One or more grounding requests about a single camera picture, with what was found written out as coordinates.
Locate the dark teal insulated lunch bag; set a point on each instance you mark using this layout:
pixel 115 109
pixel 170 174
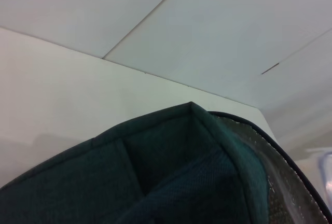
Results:
pixel 129 177

